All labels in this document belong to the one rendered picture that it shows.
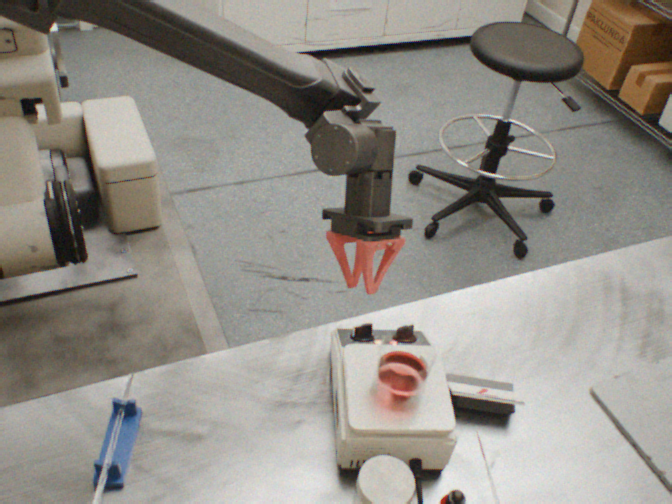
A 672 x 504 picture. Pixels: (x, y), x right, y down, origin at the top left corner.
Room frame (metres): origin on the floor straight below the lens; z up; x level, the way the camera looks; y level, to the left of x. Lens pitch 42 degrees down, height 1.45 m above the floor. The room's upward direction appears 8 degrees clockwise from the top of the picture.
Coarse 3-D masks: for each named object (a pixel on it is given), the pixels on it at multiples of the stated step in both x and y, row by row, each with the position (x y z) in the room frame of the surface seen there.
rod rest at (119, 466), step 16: (112, 400) 0.44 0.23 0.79; (128, 400) 0.44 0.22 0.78; (112, 416) 0.43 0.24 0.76; (128, 416) 0.43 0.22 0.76; (112, 432) 0.41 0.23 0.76; (128, 432) 0.41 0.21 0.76; (128, 448) 0.39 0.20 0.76; (96, 464) 0.35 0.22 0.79; (112, 464) 0.36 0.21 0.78; (128, 464) 0.37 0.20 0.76; (96, 480) 0.35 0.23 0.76; (112, 480) 0.35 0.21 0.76
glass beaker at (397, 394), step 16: (384, 336) 0.47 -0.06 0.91; (400, 336) 0.49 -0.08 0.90; (416, 336) 0.48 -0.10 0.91; (384, 352) 0.48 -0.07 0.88; (416, 352) 0.48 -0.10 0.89; (432, 352) 0.46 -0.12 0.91; (384, 368) 0.44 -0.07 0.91; (384, 384) 0.43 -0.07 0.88; (400, 384) 0.43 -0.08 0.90; (416, 384) 0.43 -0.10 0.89; (384, 400) 0.43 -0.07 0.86; (400, 400) 0.43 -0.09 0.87; (416, 400) 0.44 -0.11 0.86
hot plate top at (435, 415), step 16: (352, 352) 0.51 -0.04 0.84; (368, 352) 0.51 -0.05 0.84; (352, 368) 0.49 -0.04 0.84; (368, 368) 0.49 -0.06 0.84; (432, 368) 0.50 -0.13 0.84; (352, 384) 0.46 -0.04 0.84; (368, 384) 0.47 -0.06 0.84; (432, 384) 0.48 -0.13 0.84; (352, 400) 0.44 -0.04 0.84; (368, 400) 0.44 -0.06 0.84; (432, 400) 0.46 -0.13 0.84; (448, 400) 0.46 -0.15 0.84; (352, 416) 0.42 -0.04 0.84; (368, 416) 0.42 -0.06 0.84; (384, 416) 0.43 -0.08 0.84; (400, 416) 0.43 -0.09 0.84; (416, 416) 0.43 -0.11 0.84; (432, 416) 0.43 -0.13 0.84; (448, 416) 0.44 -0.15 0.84; (368, 432) 0.41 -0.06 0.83; (384, 432) 0.41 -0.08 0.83; (400, 432) 0.41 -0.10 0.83; (416, 432) 0.41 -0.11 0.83; (432, 432) 0.42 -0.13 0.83; (448, 432) 0.42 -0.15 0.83
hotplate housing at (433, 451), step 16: (336, 336) 0.57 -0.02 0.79; (336, 352) 0.53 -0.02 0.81; (336, 368) 0.51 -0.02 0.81; (336, 384) 0.49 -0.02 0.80; (336, 400) 0.47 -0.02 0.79; (336, 416) 0.46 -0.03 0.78; (336, 432) 0.44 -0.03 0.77; (352, 432) 0.41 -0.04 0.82; (336, 448) 0.42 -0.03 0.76; (352, 448) 0.40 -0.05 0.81; (368, 448) 0.40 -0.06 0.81; (384, 448) 0.41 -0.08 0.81; (400, 448) 0.41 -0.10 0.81; (416, 448) 0.41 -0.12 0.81; (432, 448) 0.41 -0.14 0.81; (448, 448) 0.42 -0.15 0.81; (352, 464) 0.40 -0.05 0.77; (416, 464) 0.40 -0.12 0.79; (432, 464) 0.42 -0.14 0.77
